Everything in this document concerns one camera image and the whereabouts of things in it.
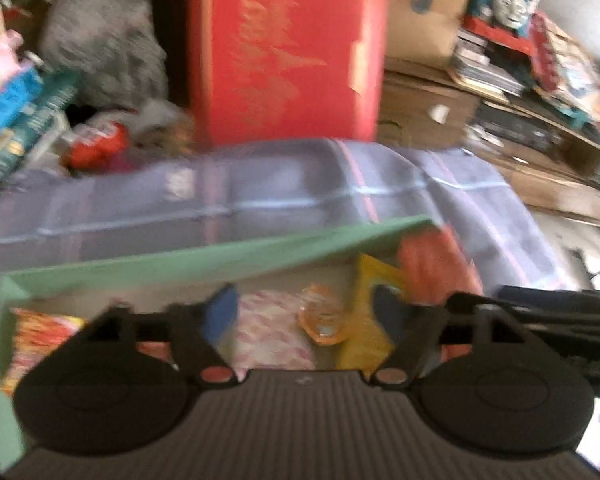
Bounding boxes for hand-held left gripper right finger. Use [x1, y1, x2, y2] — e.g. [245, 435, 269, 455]
[371, 289, 527, 391]

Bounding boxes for red wrapper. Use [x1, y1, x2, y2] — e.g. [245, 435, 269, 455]
[60, 120, 131, 173]

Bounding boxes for teal cardboard box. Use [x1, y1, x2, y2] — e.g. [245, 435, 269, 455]
[0, 215, 483, 472]

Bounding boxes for wooden shelf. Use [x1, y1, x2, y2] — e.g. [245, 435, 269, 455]
[377, 55, 600, 231]

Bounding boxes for orange jelly cup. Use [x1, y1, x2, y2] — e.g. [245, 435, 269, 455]
[297, 284, 353, 347]

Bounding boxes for blue toy train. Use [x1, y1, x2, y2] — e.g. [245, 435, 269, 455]
[462, 0, 543, 58]

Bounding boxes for long orange snack packet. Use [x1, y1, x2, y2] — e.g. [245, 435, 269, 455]
[396, 227, 483, 306]

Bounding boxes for toy kitchen set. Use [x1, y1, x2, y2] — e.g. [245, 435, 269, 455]
[0, 0, 45, 151]

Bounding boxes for yellow snack packet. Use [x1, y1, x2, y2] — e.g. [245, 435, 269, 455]
[337, 254, 411, 372]

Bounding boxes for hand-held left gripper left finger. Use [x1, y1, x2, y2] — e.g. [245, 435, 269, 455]
[81, 282, 241, 389]

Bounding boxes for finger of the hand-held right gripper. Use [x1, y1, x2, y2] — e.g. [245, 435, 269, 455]
[494, 285, 600, 347]

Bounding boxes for orange red chips packet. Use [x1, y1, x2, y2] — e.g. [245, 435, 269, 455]
[0, 307, 87, 395]

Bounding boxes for grey lace cloth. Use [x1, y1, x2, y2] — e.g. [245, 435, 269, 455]
[37, 0, 170, 110]

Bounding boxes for plaid grey blanket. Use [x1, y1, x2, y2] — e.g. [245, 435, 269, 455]
[0, 137, 567, 376]

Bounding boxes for white floral snack packet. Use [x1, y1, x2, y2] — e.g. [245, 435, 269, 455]
[230, 291, 317, 372]

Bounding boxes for red gift box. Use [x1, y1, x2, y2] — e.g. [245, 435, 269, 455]
[187, 0, 392, 147]

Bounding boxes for blue teal packets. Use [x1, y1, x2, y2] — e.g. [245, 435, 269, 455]
[0, 67, 81, 206]

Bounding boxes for stack of books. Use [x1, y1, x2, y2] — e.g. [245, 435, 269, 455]
[447, 27, 527, 98]

